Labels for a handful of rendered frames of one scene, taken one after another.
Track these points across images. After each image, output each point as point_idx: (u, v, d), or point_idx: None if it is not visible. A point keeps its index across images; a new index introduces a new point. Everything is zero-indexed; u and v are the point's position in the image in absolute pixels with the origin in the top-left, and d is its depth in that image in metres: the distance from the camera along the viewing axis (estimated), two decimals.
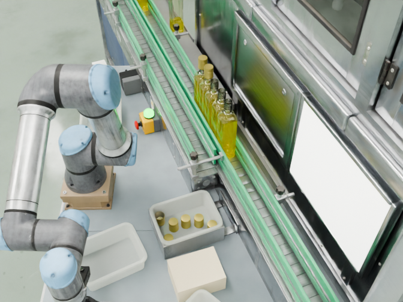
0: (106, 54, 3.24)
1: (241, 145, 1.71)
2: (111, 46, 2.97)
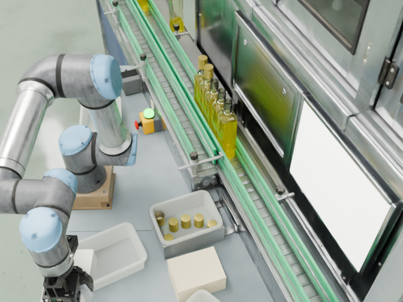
0: (106, 54, 3.24)
1: (241, 145, 1.71)
2: (111, 46, 2.97)
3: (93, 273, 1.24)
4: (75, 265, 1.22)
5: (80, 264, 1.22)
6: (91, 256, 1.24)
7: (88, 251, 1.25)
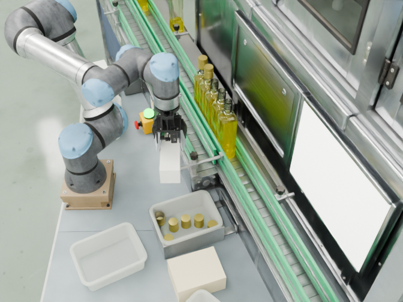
0: (106, 54, 3.24)
1: (241, 145, 1.71)
2: (111, 46, 2.97)
3: None
4: None
5: None
6: None
7: None
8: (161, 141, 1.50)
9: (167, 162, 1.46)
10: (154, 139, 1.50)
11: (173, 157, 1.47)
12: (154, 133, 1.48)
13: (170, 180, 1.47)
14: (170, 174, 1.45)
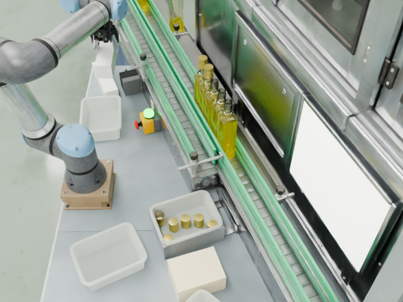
0: None
1: (241, 145, 1.71)
2: None
3: None
4: None
5: None
6: None
7: None
8: (98, 45, 1.84)
9: (101, 60, 1.80)
10: (92, 44, 1.84)
11: (107, 57, 1.81)
12: (92, 38, 1.82)
13: (104, 75, 1.81)
14: (103, 69, 1.79)
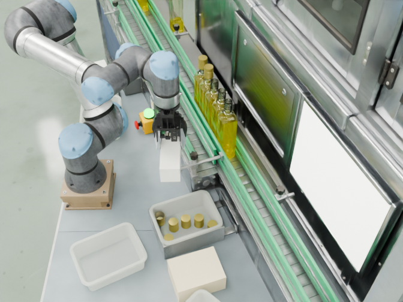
0: (106, 54, 3.24)
1: (241, 145, 1.71)
2: (111, 46, 2.97)
3: None
4: None
5: None
6: None
7: None
8: (161, 140, 1.50)
9: (167, 161, 1.46)
10: (154, 138, 1.49)
11: (173, 156, 1.47)
12: (154, 132, 1.48)
13: (170, 178, 1.47)
14: (170, 172, 1.45)
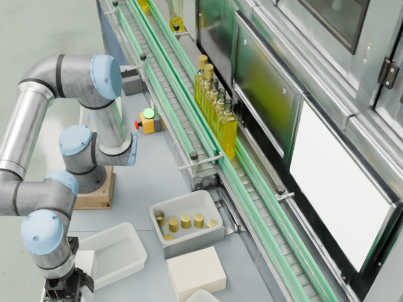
0: (106, 54, 3.24)
1: (241, 145, 1.71)
2: (111, 46, 2.97)
3: (93, 274, 1.25)
4: (75, 266, 1.22)
5: (81, 265, 1.23)
6: (92, 257, 1.24)
7: (89, 252, 1.25)
8: None
9: None
10: None
11: None
12: None
13: None
14: None
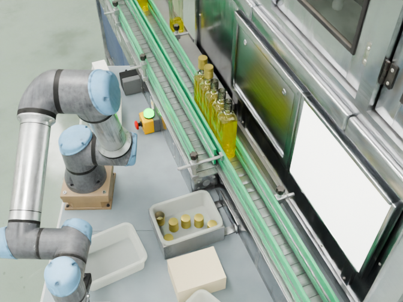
0: (106, 54, 3.24)
1: (241, 145, 1.71)
2: (111, 46, 2.97)
3: None
4: None
5: None
6: None
7: None
8: None
9: None
10: None
11: None
12: None
13: None
14: None
